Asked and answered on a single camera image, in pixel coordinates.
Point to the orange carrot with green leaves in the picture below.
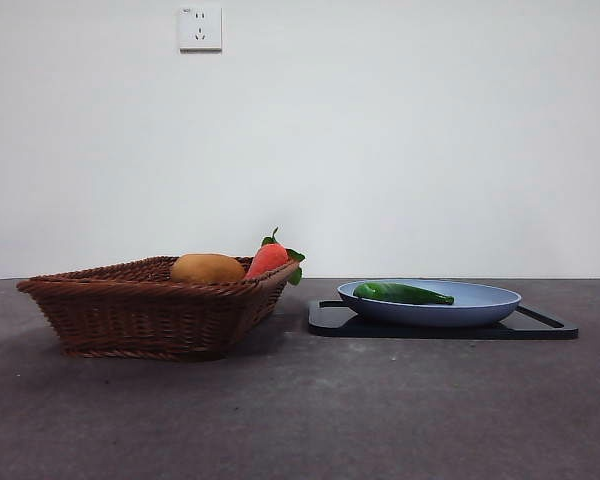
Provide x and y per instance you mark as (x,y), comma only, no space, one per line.
(267,260)

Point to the yellow-brown potato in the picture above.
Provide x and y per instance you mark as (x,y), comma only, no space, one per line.
(207,267)

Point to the brown wicker basket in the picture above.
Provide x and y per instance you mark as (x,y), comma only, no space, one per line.
(145,315)

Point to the dark rectangular tray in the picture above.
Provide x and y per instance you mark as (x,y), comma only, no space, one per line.
(330,327)

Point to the green pepper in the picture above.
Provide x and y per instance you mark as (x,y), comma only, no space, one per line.
(395,292)

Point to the light blue round plate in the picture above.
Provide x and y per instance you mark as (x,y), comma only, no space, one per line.
(430,315)

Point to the white wall socket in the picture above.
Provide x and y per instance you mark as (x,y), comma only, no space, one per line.
(200,28)

